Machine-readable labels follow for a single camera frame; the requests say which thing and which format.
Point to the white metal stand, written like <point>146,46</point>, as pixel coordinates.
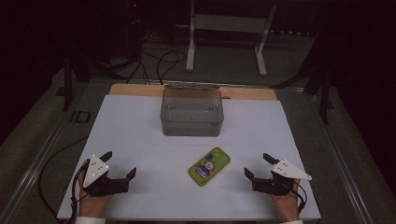
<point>229,23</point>

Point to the person's white sleeve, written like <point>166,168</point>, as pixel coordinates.
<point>292,222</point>
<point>90,220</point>

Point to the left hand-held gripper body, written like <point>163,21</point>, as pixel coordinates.
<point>110,186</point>

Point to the person's left white sleeve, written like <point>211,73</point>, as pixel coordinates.
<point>90,220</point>

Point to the transparent plastic box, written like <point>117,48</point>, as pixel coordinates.
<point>192,115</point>

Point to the black stand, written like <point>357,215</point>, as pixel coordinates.
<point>323,93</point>
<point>69,84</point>

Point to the person's right hand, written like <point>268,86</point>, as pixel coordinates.
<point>289,207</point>

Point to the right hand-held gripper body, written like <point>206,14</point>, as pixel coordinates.
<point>271,186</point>

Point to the person's left hand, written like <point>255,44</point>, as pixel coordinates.
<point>91,207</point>

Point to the person's right white sleeve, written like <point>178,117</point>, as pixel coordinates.
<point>292,222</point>

